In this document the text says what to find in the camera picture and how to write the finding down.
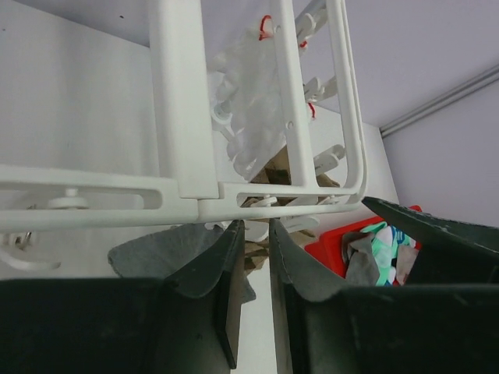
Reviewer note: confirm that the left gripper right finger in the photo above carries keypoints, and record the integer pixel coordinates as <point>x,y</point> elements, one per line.
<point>323,325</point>

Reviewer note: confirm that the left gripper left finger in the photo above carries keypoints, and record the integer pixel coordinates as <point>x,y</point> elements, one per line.
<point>187,323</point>

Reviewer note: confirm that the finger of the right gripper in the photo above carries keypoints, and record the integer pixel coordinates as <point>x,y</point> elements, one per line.
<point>452,252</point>

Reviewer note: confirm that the grey sock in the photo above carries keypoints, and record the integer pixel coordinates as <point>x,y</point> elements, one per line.
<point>162,253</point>
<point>357,255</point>

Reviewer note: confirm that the brown argyle sock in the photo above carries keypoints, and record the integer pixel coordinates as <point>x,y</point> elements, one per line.
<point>257,242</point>
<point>276,171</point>

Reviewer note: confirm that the white clip drying hanger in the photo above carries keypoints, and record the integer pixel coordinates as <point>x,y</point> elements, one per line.
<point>106,117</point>

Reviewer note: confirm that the white hanger clip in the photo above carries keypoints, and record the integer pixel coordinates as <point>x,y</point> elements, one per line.
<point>17,251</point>

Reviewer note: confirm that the taupe sock red stripes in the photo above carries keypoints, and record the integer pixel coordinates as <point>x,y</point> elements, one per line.
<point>406,258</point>

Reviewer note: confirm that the teal white sock upper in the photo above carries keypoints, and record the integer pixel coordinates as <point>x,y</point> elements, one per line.
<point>385,243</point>

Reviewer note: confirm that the red plastic tray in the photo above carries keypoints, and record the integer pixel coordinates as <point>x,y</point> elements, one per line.
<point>328,247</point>

